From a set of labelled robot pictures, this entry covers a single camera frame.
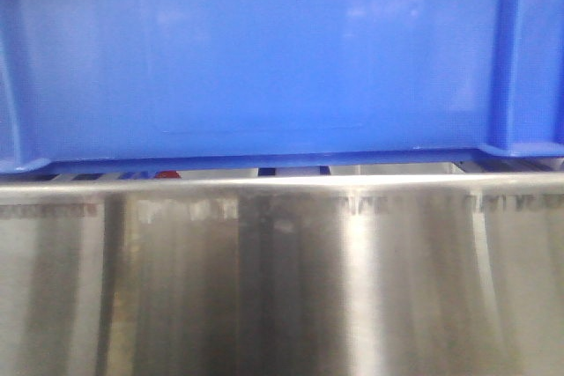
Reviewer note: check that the light blue plastic bin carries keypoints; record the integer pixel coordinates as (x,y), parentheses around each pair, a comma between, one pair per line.
(92,86)

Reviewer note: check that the red cardboard box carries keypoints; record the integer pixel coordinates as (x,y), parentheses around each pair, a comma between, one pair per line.
(169,174)

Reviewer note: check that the stainless steel shelf front rail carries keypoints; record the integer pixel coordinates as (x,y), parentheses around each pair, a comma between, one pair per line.
(446,274)

